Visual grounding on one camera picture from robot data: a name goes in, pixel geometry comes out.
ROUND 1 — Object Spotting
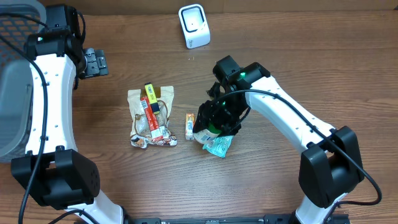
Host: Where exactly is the green lid round jar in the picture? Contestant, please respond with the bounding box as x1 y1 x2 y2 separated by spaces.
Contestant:
193 123 221 144

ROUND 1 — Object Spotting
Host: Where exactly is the small orange white box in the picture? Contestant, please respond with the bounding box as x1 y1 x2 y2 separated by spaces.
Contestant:
185 113 195 140

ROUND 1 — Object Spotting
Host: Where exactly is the red white stick packet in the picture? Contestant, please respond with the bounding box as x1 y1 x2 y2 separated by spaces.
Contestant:
140 96 164 141

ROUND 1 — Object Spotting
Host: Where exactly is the beige brown snack bag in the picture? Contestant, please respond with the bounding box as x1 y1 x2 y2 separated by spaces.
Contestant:
127 86 177 149

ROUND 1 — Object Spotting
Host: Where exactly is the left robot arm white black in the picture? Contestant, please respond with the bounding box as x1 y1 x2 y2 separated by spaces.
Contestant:
1 1 132 223

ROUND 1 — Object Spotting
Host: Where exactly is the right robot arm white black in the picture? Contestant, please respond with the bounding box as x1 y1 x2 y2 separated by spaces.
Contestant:
193 55 382 223

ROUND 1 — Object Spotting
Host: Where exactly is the white barcode scanner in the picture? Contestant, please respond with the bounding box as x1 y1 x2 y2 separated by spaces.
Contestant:
178 4 211 49

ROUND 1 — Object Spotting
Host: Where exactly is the grey plastic mesh basket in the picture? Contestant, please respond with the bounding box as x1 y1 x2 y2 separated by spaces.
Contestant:
1 0 46 163

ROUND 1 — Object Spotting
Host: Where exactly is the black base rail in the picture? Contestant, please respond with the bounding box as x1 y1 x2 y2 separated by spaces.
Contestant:
130 213 352 224

